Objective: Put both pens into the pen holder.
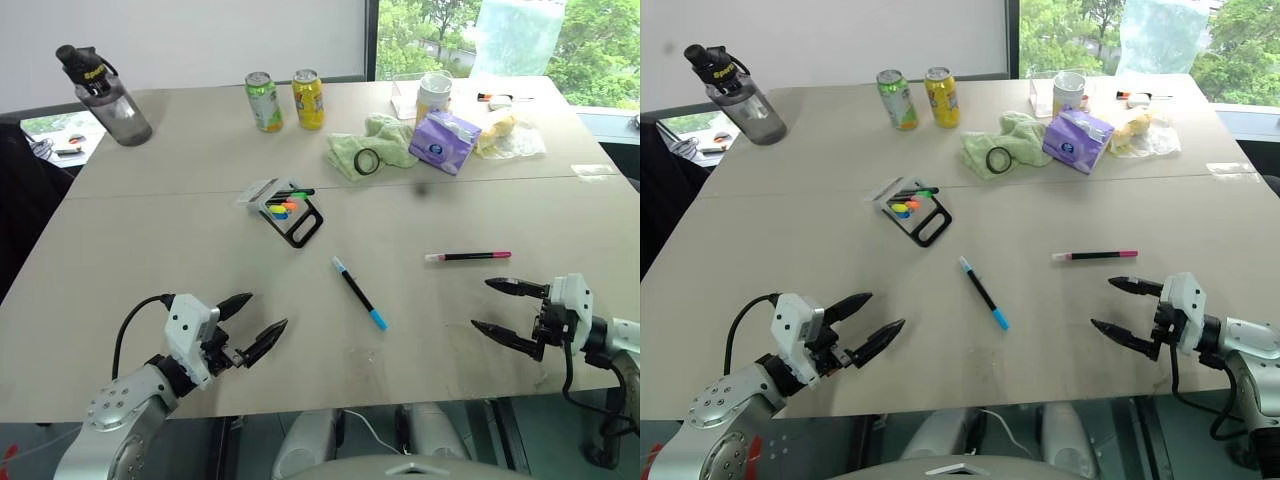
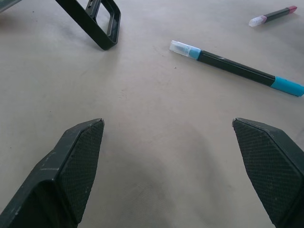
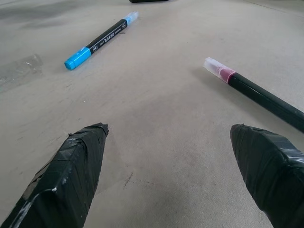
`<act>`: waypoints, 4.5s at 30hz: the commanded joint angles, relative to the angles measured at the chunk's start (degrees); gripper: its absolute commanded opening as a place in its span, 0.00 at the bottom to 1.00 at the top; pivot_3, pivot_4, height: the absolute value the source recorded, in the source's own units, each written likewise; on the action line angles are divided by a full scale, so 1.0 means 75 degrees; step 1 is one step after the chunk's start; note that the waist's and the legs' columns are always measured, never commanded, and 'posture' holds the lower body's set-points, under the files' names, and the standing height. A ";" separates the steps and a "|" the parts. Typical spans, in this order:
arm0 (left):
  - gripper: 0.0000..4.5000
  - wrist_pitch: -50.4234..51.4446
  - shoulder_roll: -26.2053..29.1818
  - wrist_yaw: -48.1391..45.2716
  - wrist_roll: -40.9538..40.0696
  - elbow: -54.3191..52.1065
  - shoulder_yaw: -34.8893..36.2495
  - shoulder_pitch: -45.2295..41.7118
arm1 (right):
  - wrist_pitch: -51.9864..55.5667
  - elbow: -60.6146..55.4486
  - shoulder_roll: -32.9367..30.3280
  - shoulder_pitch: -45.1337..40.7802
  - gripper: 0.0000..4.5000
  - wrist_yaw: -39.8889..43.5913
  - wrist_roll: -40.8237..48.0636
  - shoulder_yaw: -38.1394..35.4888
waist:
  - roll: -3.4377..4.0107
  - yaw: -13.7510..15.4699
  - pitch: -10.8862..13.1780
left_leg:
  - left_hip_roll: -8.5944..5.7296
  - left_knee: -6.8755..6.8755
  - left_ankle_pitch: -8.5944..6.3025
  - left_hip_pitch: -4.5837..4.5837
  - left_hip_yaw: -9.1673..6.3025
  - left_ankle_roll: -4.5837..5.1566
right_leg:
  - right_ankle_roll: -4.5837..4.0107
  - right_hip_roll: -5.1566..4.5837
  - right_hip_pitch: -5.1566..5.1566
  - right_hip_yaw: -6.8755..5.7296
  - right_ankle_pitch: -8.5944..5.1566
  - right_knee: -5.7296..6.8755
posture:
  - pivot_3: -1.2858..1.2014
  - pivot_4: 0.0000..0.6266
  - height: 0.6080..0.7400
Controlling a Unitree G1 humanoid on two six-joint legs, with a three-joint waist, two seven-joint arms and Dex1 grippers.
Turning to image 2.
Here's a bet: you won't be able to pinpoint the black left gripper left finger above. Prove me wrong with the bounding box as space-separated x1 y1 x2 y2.
0 118 105 228

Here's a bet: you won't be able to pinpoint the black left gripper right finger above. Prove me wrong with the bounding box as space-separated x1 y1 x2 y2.
232 117 304 228

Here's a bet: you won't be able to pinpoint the blue and black marker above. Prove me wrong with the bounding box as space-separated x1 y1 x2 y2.
169 40 304 97

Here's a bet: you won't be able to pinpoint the red and black marker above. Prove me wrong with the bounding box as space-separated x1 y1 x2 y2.
248 5 298 27

